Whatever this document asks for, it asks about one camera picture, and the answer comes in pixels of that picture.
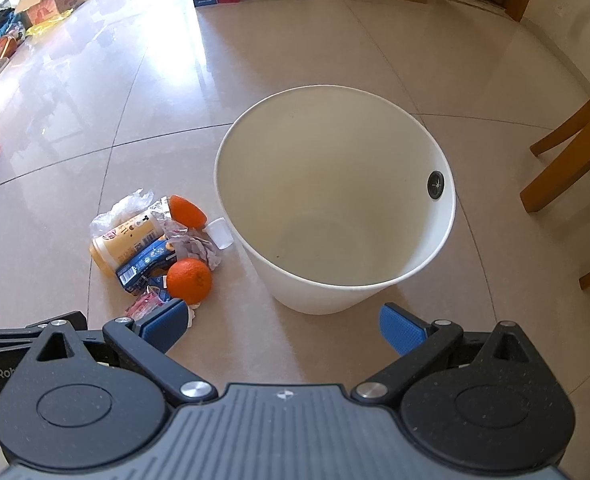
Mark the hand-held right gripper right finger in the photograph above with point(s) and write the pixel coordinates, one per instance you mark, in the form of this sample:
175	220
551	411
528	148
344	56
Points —
400	327

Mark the blue juice carton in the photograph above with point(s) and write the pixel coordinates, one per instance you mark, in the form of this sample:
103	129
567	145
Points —
145	262

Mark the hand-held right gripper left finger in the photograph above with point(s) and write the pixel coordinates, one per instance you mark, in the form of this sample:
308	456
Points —
162	321

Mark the yellow plastic bag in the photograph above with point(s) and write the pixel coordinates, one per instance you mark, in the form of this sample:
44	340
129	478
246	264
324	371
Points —
50	24

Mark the clear plastic bag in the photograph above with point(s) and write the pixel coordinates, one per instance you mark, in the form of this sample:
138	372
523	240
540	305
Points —
125	205

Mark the crumpled clear wrapper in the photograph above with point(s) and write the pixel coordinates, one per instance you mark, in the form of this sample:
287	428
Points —
195	247

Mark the pink snack wrapper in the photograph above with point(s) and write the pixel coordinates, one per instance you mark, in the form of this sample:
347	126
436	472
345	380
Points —
145	305

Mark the white plastic trash bin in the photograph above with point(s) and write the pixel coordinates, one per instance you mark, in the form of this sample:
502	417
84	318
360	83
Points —
325	185

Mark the whole orange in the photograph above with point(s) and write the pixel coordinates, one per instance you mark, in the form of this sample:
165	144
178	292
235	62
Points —
190	280

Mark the basketball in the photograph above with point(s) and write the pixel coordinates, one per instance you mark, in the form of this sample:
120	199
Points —
4	47

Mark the yellow drink bottle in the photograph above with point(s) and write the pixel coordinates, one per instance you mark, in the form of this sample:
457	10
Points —
125	242

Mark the small clear plastic cup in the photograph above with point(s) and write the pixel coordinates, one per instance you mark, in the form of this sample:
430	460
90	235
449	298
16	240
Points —
220	234

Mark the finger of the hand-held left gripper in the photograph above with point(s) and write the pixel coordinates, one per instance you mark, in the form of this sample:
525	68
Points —
77	321

